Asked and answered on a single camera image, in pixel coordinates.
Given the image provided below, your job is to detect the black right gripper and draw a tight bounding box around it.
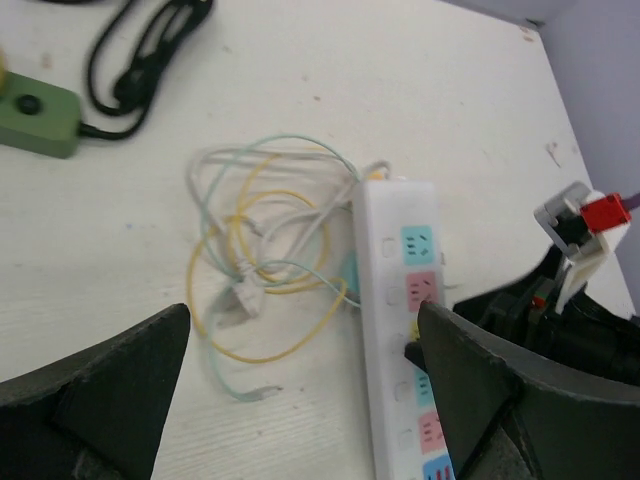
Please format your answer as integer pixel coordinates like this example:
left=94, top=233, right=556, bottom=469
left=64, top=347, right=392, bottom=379
left=404, top=246, right=600, bottom=368

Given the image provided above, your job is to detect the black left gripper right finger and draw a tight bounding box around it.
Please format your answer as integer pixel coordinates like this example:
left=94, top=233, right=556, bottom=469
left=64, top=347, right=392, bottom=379
left=418, top=303, right=639, bottom=479

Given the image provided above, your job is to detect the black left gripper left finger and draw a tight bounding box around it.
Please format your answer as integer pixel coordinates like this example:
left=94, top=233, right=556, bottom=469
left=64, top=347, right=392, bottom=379
left=1, top=304, right=190, bottom=479

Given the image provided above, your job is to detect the white multi-socket power strip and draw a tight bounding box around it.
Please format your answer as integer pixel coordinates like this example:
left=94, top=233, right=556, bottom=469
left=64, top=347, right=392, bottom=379
left=353, top=180, right=455, bottom=479

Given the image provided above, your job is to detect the light blue charger plug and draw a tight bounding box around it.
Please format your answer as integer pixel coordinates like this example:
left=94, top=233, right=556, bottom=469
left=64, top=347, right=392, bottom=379
left=340, top=251, right=360, bottom=308

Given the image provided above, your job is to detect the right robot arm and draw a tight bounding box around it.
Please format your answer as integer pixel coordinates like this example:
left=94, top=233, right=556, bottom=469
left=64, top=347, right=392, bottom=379
left=453, top=246, right=639, bottom=402

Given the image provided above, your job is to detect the small yellow plug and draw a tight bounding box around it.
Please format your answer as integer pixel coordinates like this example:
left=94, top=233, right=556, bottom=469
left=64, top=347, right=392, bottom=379
left=0, top=49, right=7, bottom=92

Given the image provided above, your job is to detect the green power strip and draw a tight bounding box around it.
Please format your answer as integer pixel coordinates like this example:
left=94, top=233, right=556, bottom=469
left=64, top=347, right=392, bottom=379
left=1, top=71, right=82, bottom=159

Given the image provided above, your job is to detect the light green usb cable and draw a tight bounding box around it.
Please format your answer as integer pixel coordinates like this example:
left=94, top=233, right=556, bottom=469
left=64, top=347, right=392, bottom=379
left=198, top=132, right=366, bottom=402

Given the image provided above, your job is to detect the white usb cable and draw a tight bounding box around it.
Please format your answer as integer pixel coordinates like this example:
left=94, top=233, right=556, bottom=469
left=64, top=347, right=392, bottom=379
left=185, top=144, right=391, bottom=326

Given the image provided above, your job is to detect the black power cord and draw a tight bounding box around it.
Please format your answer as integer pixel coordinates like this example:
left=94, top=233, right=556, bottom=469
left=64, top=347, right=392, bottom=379
left=74, top=0, right=215, bottom=142

